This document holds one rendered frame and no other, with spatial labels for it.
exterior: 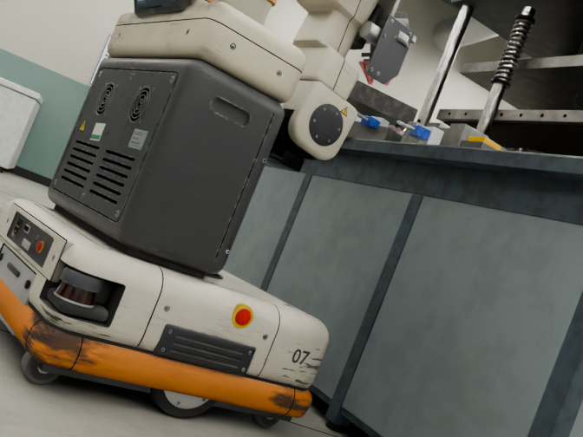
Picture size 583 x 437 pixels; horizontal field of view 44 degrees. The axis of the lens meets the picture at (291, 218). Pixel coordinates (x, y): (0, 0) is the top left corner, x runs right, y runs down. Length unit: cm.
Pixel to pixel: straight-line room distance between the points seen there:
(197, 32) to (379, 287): 88
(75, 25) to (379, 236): 742
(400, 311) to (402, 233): 22
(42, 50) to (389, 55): 747
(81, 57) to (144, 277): 777
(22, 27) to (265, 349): 785
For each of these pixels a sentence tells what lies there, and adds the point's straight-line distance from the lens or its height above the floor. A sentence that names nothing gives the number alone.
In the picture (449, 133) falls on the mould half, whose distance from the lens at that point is 200.
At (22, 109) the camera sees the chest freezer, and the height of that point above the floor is 71.
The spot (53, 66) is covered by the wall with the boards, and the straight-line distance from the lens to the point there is 907.
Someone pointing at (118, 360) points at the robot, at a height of 9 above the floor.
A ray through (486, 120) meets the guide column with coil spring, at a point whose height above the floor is 122.
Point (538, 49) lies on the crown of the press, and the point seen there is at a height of 181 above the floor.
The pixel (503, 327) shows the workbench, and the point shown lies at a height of 42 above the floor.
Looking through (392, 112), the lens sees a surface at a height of 193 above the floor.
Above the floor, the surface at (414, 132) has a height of 82.
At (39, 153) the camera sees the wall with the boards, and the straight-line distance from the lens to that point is 901.
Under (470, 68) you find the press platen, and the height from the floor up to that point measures 151.
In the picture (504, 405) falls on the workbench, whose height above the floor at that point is 27.
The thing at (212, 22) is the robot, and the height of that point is 76.
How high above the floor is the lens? 41
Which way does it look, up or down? 2 degrees up
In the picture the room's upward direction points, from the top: 22 degrees clockwise
